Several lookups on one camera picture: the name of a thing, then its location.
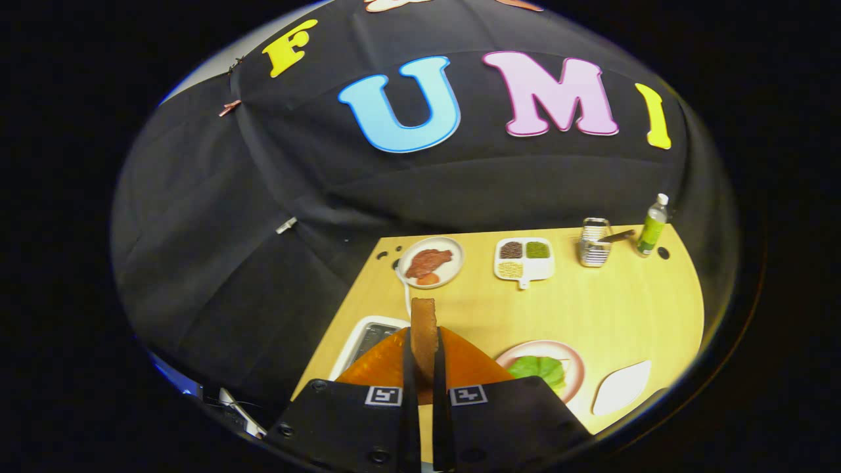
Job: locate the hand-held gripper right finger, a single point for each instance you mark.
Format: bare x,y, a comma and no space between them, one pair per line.
499,420

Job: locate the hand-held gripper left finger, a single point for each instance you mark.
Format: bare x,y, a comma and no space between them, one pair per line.
355,420

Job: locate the green lettuce leaf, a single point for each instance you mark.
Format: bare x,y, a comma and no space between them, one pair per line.
539,369

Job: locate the toasted bread slice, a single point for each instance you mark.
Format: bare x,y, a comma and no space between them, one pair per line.
424,335

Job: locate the white toaster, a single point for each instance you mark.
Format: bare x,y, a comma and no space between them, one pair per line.
368,338

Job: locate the pink round plate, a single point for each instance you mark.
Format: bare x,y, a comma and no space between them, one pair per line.
575,374

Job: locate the white divided bean dish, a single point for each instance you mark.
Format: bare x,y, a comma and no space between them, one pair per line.
542,269

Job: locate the white plate with meat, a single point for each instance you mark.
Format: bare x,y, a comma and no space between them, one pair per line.
454,261

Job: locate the brown meat piece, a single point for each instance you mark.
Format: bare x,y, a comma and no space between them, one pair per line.
427,263

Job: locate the lit computer monitor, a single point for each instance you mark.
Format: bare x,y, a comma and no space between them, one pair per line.
177,381

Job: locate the black backdrop cloth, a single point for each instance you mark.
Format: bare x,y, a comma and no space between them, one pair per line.
473,190

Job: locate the green drink bottle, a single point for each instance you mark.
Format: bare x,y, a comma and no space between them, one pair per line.
652,230

